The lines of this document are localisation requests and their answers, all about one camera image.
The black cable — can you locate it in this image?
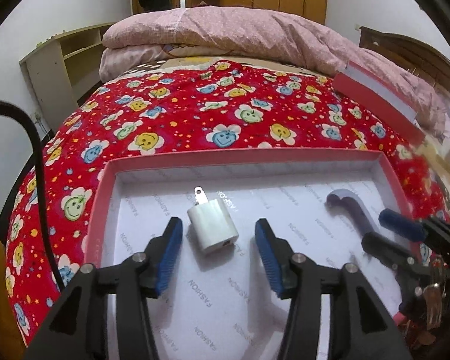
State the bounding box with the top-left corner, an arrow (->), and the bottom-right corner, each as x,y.
0,99 -> 66,293

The dark wooden headboard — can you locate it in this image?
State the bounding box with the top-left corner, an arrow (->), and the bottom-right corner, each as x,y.
359,26 -> 450,116

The red shallow cardboard box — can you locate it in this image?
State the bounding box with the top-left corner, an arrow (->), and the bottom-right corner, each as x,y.
84,148 -> 409,359

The white usb charger plug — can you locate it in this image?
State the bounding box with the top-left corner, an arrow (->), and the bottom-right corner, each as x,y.
187,186 -> 239,254

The pink folded quilt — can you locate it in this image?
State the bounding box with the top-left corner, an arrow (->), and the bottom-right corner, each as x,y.
99,7 -> 447,133

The red flower-pattern bedspread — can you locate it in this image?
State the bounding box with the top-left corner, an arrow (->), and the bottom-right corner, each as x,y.
5,59 -> 449,344

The red box lid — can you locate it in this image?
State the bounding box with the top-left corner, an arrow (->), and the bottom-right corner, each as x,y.
332,62 -> 425,146

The purple-grey curved plastic handle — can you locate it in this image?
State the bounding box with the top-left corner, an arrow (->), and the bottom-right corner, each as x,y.
326,189 -> 380,236

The beige wooden shelf unit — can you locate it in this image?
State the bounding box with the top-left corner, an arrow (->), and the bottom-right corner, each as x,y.
19,23 -> 111,132

